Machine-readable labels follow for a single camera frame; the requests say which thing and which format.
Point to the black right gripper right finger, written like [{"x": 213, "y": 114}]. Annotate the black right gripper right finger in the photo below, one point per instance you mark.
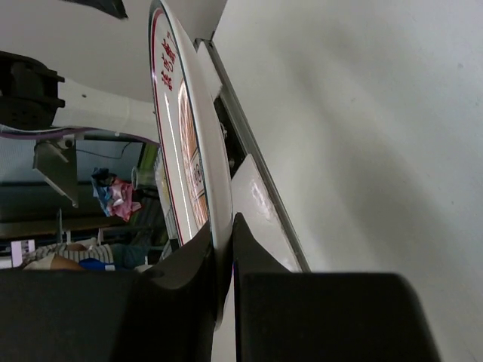
[{"x": 282, "y": 315}]

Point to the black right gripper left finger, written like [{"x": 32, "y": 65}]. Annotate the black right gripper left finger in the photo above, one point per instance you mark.
[{"x": 164, "y": 314}]

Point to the orange sunburst white plate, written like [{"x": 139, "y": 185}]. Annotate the orange sunburst white plate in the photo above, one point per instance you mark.
[{"x": 192, "y": 146}]

